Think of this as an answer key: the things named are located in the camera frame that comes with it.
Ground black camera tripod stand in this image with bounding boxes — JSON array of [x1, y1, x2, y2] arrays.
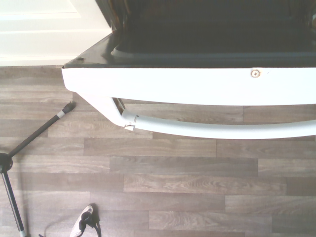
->
[[0, 101, 77, 237]]

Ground dark oven body interior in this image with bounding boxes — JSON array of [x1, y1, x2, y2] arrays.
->
[[95, 0, 316, 54]]

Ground white curved oven door handle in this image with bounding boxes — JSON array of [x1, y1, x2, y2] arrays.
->
[[108, 97, 316, 140]]

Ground white oven door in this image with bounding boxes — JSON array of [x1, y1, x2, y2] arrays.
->
[[61, 22, 316, 129]]

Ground white panelled cabinet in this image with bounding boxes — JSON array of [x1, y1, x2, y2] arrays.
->
[[0, 0, 115, 67]]

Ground white power strip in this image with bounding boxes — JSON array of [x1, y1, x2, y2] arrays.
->
[[70, 205, 95, 237]]

